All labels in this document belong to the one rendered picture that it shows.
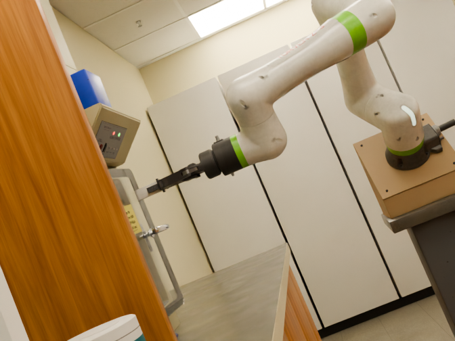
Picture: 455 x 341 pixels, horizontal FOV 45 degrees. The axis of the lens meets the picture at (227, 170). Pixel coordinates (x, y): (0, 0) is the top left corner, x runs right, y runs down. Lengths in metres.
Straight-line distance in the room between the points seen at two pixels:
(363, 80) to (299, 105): 2.50
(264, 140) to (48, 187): 0.54
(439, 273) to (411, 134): 0.47
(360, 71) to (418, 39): 2.70
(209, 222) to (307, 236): 0.77
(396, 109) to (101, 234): 1.04
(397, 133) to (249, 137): 0.60
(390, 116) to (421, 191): 0.29
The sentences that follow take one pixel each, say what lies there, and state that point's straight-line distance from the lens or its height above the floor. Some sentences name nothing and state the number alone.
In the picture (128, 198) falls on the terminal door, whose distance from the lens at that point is 1.47.
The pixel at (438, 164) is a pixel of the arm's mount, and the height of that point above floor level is 1.05.
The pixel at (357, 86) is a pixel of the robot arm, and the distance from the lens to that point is 1.88.
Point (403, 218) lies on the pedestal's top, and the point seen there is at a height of 0.93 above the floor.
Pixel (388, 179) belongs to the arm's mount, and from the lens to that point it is 1.97.
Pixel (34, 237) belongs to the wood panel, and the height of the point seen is 1.28.
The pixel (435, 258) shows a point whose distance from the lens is 1.96.
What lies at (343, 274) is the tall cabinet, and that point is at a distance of 4.37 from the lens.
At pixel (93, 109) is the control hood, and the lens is 1.29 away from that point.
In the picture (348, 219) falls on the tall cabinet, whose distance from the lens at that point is 4.33.
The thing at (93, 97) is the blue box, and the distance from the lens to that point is 1.30.
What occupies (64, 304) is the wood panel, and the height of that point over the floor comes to 1.13.
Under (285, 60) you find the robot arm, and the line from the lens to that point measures 1.44.
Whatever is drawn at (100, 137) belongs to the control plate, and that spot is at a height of 1.45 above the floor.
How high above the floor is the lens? 1.17
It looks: 4 degrees up
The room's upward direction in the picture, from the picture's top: 23 degrees counter-clockwise
